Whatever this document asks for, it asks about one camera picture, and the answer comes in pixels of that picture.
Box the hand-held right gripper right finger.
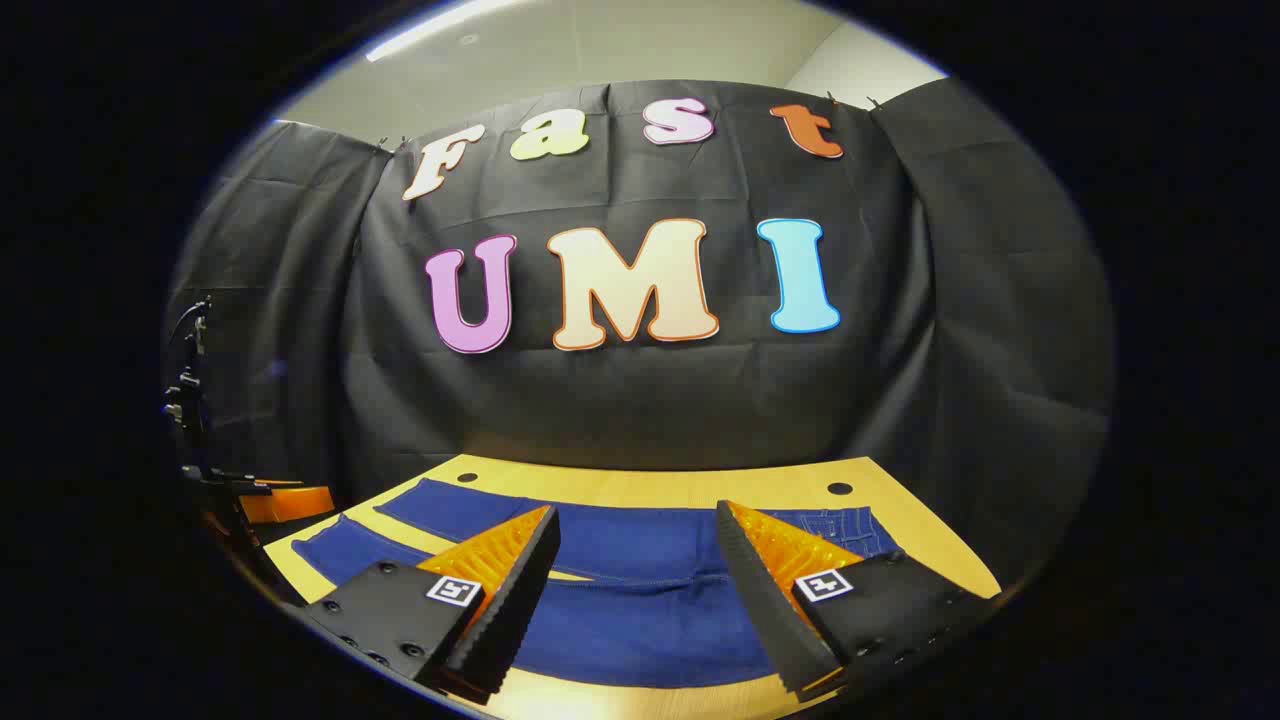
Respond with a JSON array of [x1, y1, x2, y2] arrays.
[[715, 499, 1003, 699]]

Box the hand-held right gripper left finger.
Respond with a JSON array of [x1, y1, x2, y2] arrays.
[[303, 503, 562, 707]]

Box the blue denim jeans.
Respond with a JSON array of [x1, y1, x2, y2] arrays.
[[291, 477, 901, 689]]

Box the black backdrop cloth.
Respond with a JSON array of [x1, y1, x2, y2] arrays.
[[160, 78, 1116, 591]]

